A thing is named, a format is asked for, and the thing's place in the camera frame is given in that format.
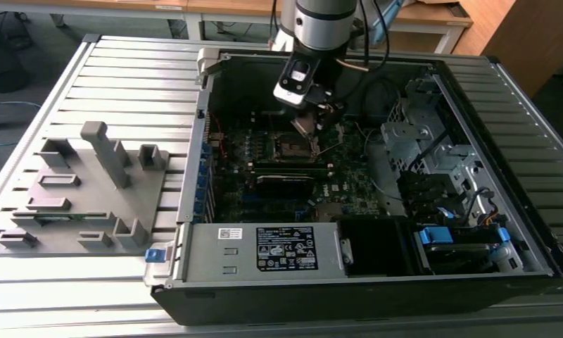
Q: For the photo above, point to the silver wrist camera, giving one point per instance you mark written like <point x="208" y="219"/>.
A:
<point x="293" y="84"/>

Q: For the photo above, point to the green motherboard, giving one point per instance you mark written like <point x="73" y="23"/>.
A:
<point x="352" y="176"/>

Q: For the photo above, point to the black PC case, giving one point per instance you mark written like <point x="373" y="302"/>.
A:
<point x="357" y="306"/>

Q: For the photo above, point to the blue case latch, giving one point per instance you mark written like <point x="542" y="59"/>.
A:
<point x="155" y="256"/>

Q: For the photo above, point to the metal drive cage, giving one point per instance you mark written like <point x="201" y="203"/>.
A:
<point x="401" y="135"/>

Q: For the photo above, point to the grey case latch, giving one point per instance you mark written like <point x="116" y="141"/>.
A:
<point x="209" y="58"/>

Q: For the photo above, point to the pale blue teach pendant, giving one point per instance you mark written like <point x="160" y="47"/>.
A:
<point x="394" y="8"/>

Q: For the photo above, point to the grey power supply unit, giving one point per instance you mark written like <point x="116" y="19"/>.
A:
<point x="207" y="246"/>

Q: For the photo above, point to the wooden cabinet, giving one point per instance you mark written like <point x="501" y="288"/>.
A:
<point x="530" y="35"/>

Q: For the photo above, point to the chipset heatsink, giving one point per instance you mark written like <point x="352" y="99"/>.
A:
<point x="329" y="211"/>

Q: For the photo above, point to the hard disk in blue carrier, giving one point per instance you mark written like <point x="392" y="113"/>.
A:
<point x="434" y="235"/>

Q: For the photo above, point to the green RAM stick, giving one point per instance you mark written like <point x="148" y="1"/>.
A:
<point x="59" y="218"/>

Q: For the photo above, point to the black graphics card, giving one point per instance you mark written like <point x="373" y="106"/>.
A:
<point x="284" y="190"/>

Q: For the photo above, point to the CPU socket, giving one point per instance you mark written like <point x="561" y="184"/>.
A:
<point x="293" y="149"/>

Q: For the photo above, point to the silver-topped CPU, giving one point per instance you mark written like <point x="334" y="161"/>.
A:
<point x="308" y="127"/>

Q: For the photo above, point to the grey parts rack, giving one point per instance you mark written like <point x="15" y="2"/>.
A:
<point x="143" y="192"/>

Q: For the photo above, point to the wooden desk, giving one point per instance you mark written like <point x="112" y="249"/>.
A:
<point x="432" y="17"/>
<point x="121" y="3"/>

